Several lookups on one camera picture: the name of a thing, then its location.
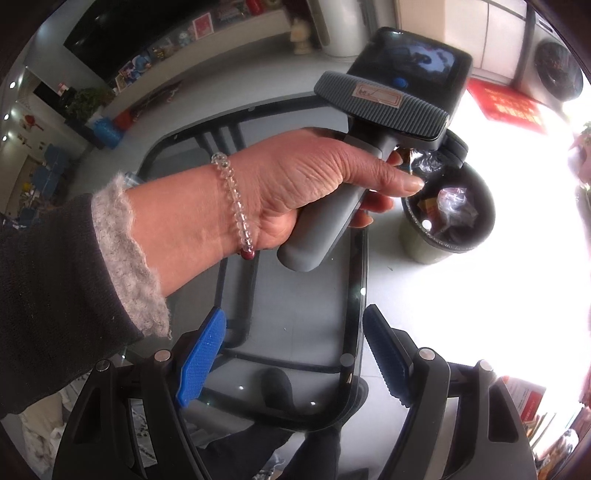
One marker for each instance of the red door mat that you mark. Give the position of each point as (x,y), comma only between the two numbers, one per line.
(512,106)

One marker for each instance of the green potted plant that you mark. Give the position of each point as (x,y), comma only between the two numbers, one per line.
(90,104)

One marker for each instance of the beige television cabinet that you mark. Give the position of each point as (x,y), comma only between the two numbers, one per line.
(240,50)

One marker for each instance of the red plastic bag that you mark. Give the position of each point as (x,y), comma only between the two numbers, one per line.
(123,121)

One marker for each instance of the white standing air conditioner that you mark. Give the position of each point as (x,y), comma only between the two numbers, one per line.
(351,27)

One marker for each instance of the washing machine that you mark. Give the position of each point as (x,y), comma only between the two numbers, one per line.
(554,64)

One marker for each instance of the black longboard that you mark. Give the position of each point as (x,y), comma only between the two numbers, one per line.
(157,97)

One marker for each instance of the pink picture frame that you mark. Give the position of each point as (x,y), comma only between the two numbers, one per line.
(203,26)

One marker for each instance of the dark shoe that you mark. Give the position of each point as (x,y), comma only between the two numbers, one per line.
(277,392)

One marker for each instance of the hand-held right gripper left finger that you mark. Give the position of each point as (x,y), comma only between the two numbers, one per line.
(201,355)

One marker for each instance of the person's left hand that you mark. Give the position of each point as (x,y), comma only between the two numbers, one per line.
(286,175)

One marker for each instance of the black television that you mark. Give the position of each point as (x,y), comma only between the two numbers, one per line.
(129,32)

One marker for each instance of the potted flowering plants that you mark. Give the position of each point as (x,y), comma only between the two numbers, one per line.
(581,157)

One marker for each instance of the blue dining chair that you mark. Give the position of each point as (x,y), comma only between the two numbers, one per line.
(41,177)
(56,154)

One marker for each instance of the glass coffee table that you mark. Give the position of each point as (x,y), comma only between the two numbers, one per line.
(295,300)

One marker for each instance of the olive trash bin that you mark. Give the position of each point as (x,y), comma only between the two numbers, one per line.
(420,249)

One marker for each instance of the blue water jug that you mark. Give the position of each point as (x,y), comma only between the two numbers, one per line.
(107,134)

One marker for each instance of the person's dark trousers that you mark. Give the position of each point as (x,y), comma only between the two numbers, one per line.
(277,452)

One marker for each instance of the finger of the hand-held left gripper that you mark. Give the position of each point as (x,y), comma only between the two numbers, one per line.
(455,150)

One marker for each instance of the person's left forearm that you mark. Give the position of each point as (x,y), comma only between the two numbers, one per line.
(60,277)

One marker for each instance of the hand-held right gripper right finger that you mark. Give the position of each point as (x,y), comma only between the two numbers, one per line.
(388,360)

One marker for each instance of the orange paper bag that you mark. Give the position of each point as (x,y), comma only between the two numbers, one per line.
(427,207)

